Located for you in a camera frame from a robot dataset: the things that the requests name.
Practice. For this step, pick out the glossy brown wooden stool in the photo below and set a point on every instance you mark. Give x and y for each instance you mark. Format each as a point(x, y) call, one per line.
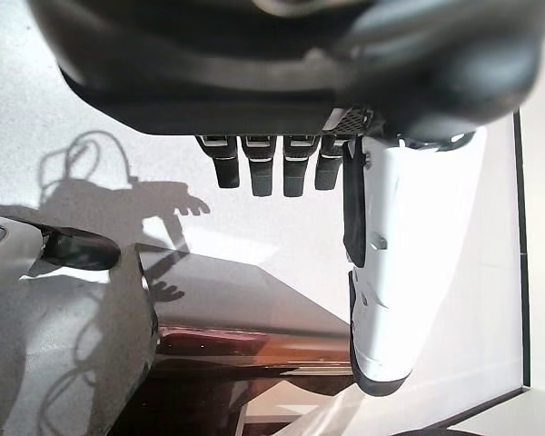
point(236, 349)

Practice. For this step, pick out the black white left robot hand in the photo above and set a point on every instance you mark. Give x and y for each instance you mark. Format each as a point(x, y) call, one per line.
point(254, 68)

